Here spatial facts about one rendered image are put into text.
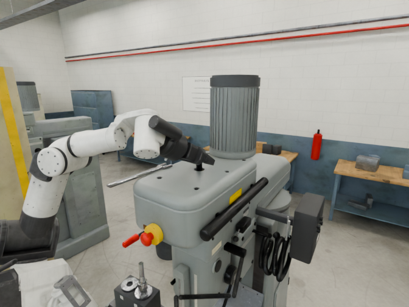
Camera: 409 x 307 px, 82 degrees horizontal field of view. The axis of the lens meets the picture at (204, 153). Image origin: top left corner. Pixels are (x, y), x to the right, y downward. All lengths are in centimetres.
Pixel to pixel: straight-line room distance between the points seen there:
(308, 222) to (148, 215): 57
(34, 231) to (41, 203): 10
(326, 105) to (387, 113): 91
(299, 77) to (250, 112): 406
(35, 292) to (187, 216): 46
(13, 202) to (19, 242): 153
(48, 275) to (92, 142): 41
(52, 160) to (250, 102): 67
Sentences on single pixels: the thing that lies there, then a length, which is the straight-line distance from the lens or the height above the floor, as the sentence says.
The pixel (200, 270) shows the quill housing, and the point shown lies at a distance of 91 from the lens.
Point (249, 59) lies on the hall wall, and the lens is 531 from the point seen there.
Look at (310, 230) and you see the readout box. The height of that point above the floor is 166.
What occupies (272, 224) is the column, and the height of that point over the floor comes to 152.
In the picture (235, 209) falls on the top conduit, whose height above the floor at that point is 180.
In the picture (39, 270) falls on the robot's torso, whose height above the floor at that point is 167.
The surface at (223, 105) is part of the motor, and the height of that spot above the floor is 210.
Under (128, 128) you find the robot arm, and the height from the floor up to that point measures 206.
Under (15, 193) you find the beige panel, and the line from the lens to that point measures 239.
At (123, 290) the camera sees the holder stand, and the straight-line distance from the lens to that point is 150.
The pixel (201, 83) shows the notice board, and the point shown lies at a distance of 588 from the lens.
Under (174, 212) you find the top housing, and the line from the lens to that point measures 65.
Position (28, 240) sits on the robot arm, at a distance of 89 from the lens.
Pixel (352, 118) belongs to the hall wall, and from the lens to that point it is 487.
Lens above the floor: 217
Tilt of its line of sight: 16 degrees down
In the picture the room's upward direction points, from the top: straight up
